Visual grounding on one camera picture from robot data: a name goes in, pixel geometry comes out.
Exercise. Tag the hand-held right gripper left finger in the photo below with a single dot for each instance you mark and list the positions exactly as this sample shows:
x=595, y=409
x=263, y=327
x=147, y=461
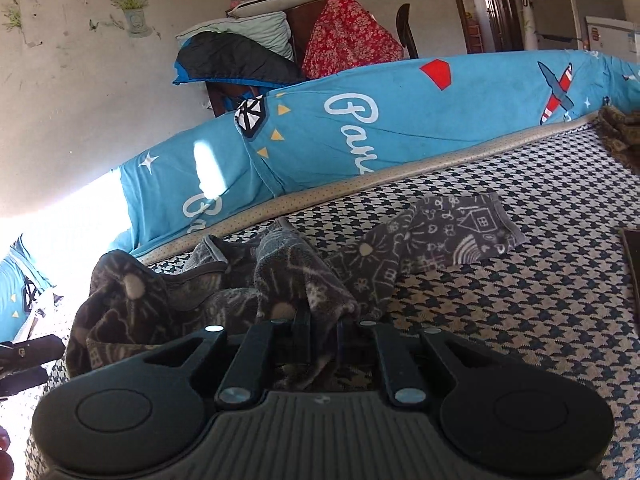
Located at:
x=302, y=340

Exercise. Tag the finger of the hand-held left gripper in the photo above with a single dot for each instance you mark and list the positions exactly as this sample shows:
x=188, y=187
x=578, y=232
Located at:
x=35, y=350
x=22, y=381

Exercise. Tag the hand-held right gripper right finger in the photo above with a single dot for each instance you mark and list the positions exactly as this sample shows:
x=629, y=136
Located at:
x=347, y=345

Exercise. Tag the grey doodle-print fleece jacket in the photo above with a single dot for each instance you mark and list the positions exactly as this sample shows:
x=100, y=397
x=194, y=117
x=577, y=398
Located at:
x=300, y=270

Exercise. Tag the person's left hand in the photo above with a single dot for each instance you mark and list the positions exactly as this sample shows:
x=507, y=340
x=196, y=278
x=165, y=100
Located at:
x=3, y=465

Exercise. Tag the houndstooth sofa seat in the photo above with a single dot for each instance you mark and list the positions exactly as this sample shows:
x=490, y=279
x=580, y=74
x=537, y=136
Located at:
x=500, y=310

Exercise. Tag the blue printed sofa back cover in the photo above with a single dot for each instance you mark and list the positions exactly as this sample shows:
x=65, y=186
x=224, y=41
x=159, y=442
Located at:
x=425, y=125

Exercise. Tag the black and blue quilt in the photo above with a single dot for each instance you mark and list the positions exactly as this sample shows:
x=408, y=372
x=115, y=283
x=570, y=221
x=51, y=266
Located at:
x=235, y=57

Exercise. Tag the dark flat phone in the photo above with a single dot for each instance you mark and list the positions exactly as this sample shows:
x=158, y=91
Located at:
x=631, y=275

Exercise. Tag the red floral cloth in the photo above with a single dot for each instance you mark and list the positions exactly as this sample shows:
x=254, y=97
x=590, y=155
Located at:
x=350, y=40

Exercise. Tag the pale green folded quilt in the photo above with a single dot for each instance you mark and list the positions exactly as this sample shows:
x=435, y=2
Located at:
x=260, y=30

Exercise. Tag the dark wooden chair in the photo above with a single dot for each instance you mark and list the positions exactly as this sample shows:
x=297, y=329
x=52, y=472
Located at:
x=406, y=30

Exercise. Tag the white pillow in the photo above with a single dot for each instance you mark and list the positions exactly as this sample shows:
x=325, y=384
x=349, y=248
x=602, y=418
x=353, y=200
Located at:
x=280, y=2

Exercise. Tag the brown patterned cloth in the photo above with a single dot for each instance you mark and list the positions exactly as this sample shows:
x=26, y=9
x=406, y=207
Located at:
x=620, y=135

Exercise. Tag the white chest freezer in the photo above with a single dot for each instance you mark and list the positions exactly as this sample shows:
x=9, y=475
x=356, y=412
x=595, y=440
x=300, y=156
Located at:
x=612, y=35

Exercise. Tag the green sprig wall sticker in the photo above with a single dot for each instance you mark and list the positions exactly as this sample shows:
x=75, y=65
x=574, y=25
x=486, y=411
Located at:
x=12, y=15

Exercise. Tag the lavender pot wall sticker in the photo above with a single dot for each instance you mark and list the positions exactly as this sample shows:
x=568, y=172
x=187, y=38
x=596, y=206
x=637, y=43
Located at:
x=132, y=5

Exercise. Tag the brown door frame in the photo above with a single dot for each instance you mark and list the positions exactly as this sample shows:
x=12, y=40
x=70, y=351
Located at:
x=495, y=5

